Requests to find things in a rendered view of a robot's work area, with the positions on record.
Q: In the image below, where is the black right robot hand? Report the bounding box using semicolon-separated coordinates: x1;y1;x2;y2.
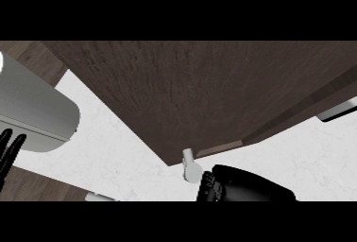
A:
194;164;297;202

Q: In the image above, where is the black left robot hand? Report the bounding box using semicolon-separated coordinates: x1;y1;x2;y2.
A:
0;128;28;191

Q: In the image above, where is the brown wooden lower cabinet front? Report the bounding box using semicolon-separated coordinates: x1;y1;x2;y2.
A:
0;164;92;202

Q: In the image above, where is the dark wooden cabinet body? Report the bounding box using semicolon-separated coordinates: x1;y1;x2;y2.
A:
0;41;69;88

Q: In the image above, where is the dark brown wooden cabinet door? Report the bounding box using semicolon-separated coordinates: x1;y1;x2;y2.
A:
39;41;357;167

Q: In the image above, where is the grey rounded appliance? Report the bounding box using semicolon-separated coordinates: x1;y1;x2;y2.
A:
0;51;82;153

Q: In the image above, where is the pale grey door handle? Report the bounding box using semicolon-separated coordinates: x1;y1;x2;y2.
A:
181;147;205;184

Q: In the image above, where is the small pale grey handle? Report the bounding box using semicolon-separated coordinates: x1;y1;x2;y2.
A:
84;192;116;202

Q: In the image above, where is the white and black handle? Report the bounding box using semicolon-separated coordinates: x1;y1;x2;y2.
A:
315;95;357;123

